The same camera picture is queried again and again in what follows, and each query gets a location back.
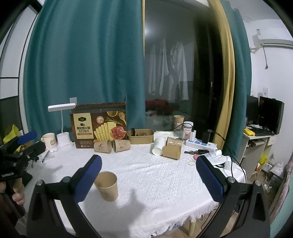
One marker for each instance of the lying brown cup left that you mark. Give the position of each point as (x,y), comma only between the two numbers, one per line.
(103,146)

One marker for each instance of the brown cracker box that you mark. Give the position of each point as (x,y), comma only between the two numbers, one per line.
(97,123)

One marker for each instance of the lying brown cup open mouth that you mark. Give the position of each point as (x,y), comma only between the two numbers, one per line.
(121,145)

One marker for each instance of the teal curtain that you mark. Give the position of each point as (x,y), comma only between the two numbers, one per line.
(242,82)
(89,50)

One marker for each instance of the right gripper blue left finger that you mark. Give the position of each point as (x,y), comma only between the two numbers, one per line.
(85,177)

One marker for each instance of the white lace tablecloth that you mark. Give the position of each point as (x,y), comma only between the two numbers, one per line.
(155,194)

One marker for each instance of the black key bunch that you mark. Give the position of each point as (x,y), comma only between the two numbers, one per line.
(197,152)

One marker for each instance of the white charger plug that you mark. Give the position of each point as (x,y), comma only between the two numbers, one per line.
(192,136)

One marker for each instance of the teal curtain left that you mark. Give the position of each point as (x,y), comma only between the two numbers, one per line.
(89,50)

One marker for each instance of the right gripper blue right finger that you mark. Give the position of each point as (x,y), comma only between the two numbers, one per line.
(212,178)

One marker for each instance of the white tube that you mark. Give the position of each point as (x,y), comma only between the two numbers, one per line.
(213,154)

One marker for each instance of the clear jar white lid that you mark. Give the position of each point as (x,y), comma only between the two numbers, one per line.
(187,129)

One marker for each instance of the lying brown cup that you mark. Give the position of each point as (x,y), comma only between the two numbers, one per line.
(172,152)
(103,146)
(174,142)

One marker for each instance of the white cartoon mug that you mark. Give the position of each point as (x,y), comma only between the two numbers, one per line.
(50,142)

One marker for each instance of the white power strip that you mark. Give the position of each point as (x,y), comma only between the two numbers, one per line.
(198,144)

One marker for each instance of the black computer monitor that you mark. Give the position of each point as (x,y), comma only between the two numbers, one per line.
(264,115)

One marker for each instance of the person left hand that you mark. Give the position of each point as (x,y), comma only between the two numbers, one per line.
(17,187)

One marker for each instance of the white air conditioner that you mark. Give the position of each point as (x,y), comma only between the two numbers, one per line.
(265,39)

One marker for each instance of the teal curtain right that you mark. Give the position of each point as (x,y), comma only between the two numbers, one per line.
(242,82)

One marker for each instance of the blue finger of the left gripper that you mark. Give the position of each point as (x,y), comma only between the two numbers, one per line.
(35,150)
(30,136)

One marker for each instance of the white computer desk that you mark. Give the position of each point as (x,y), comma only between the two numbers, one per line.
(251,149)

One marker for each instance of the white paper cup lying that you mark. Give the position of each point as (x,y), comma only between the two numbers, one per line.
(158,145)

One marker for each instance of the upright brown cup far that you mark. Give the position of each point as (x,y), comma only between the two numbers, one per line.
(178,122)

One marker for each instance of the black power adapter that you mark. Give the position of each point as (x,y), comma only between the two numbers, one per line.
(206,137)

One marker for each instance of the white desk lamp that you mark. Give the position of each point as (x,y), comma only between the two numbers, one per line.
(64,141)

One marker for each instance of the lying brown cup behind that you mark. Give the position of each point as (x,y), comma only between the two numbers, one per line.
(174,142)

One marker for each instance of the yellow curtain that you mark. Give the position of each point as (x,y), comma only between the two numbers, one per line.
(228,73)

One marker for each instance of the brown paper food tray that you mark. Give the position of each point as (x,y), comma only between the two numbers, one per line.
(141,136)

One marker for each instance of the yellow object on desk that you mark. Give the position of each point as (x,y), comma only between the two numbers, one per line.
(249,132)

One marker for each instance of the lying brown cup right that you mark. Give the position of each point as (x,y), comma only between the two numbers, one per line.
(172,152)

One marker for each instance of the brown paper cup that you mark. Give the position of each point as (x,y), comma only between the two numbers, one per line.
(106,182)

